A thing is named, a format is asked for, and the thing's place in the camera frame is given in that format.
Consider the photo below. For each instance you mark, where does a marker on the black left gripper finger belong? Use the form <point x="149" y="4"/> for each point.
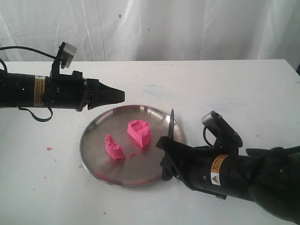
<point x="100" y="90"/>
<point x="96" y="102"/>

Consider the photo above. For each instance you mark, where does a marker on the pink clay lump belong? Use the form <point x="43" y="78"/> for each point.
<point x="140" y="131"/>

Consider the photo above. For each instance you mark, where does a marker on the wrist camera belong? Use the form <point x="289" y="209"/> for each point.
<point x="66" y="54"/>
<point x="223" y="132"/>

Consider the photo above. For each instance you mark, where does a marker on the white backdrop curtain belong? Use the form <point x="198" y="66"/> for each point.
<point x="113" y="30"/>

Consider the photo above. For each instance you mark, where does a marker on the black serrated knife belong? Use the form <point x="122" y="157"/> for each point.
<point x="171" y="126"/>

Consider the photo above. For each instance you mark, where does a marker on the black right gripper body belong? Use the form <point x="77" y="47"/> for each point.
<point x="195" y="168"/>

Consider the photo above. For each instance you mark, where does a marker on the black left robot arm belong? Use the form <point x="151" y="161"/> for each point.
<point x="21" y="90"/>

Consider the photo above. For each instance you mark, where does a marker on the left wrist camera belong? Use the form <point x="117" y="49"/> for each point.
<point x="66" y="54"/>

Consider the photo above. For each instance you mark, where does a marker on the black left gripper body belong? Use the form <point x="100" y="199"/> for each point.
<point x="65" y="91"/>

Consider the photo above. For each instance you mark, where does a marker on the round steel plate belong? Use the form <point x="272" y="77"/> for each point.
<point x="141" y="165"/>

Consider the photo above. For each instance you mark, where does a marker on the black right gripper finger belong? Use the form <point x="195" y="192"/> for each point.
<point x="171" y="148"/>
<point x="172" y="166"/>

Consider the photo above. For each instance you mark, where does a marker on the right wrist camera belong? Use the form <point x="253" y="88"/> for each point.
<point x="223" y="132"/>

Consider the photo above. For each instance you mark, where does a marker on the small pink clay piece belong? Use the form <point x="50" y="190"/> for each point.
<point x="113" y="149"/>

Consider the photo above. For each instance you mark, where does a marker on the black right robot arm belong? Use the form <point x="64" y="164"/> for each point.
<point x="269" y="178"/>

